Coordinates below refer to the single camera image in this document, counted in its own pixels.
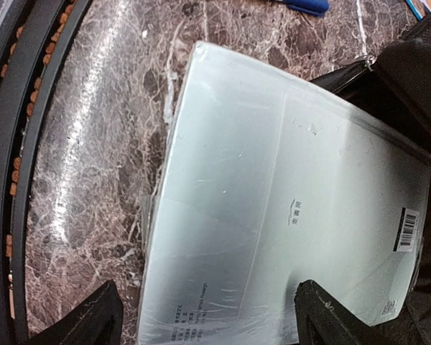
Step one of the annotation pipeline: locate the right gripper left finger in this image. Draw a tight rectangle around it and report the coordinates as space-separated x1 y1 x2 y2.
25 280 124 345

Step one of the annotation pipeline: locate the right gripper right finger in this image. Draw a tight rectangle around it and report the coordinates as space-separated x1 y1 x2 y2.
294 279 423 345

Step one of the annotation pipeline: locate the pale green notebook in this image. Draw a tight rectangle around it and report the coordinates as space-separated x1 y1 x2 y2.
137 41 431 344

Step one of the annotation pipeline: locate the black student backpack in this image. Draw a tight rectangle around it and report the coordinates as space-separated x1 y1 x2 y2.
313 13 431 344

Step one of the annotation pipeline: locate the blue cap white pen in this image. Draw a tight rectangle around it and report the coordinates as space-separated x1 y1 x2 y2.
274 0 330 17

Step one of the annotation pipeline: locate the dog picture book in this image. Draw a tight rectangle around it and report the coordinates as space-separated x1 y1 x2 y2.
405 0 430 20

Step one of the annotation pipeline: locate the black front table rail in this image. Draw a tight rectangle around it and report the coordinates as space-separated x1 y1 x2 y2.
0 1 91 344

